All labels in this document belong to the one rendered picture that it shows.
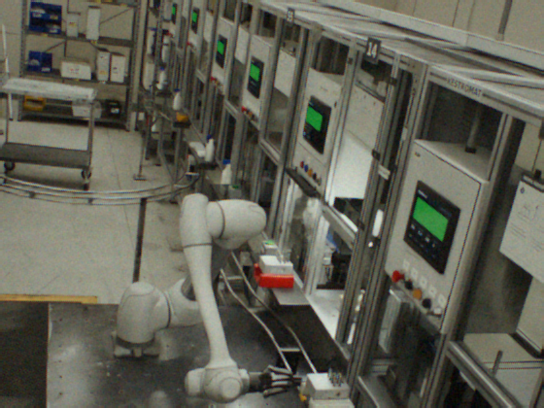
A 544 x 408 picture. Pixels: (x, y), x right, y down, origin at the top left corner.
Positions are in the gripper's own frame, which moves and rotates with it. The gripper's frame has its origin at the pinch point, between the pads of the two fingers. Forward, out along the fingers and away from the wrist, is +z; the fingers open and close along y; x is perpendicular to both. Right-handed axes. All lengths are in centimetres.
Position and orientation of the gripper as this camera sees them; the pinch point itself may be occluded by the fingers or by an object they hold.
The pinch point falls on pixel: (301, 380)
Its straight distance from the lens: 256.9
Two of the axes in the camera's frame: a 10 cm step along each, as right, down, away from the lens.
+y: 1.8, -9.2, -3.5
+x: -3.1, -3.9, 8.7
